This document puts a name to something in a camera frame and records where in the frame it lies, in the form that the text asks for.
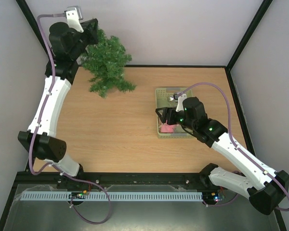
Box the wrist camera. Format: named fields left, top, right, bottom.
left=173, top=93, right=187, bottom=112
left=65, top=6, right=84, bottom=33

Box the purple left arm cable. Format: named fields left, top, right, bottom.
left=28, top=13, right=111, bottom=224

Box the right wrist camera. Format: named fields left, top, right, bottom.
left=173, top=93, right=187, bottom=112

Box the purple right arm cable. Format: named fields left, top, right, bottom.
left=180, top=82, right=289, bottom=212

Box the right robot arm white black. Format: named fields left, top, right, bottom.
left=155, top=95, right=289, bottom=215

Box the light blue cable duct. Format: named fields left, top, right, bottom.
left=20, top=191, right=203, bottom=202

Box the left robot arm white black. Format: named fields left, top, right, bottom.
left=18, top=19, right=98, bottom=189

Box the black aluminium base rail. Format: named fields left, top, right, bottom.
left=13, top=171, right=221, bottom=192

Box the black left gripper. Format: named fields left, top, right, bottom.
left=69, top=18, right=100, bottom=60

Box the small green christmas tree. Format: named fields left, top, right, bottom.
left=80, top=28, right=136, bottom=98

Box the green plastic basket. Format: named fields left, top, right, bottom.
left=155, top=87, right=192, bottom=139

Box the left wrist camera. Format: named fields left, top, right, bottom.
left=65, top=6, right=84, bottom=33

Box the pink paper ornament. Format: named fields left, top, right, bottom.
left=159, top=124, right=178, bottom=133

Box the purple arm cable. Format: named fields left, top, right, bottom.
left=180, top=82, right=289, bottom=212
left=28, top=13, right=111, bottom=224

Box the black enclosure frame post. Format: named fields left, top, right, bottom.
left=15, top=0, right=50, bottom=62

